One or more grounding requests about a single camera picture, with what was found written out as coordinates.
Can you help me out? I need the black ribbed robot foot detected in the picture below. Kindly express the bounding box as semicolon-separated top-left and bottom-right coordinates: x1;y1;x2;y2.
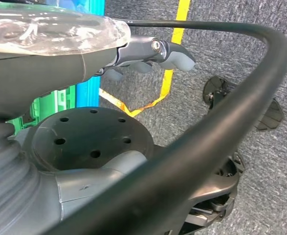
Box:
254;98;285;132
202;75;235;110

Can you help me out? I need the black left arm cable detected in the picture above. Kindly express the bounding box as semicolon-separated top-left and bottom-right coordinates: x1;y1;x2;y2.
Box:
44;19;287;235

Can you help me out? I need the green plastic folding crate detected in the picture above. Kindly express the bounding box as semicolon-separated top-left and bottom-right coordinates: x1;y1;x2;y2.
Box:
8;85;76;134

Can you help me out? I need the blue metal shelf rack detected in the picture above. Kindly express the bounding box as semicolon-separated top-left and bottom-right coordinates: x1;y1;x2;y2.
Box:
45;0;106;108

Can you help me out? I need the dark round robot hip cover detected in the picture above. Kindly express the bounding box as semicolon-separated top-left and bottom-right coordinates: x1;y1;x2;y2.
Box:
15;107;156;174

